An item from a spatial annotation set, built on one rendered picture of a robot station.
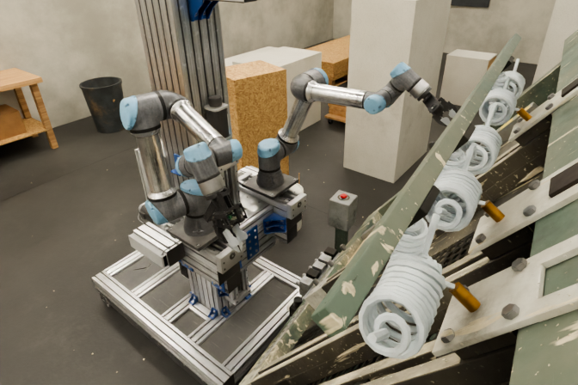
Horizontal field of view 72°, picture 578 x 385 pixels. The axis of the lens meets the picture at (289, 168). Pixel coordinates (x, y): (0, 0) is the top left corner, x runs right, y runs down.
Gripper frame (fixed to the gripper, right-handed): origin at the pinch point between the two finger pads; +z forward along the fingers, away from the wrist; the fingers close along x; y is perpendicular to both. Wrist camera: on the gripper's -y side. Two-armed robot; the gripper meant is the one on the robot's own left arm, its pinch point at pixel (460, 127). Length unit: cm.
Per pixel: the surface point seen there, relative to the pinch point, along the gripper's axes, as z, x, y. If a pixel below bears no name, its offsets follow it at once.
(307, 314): 9, 87, -37
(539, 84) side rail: 8.2, -29.6, 2.7
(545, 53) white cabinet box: 39, -96, 319
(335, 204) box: -11, 74, 34
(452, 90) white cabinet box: 6, -12, 487
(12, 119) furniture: -335, 333, 154
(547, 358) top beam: 2, 3, -138
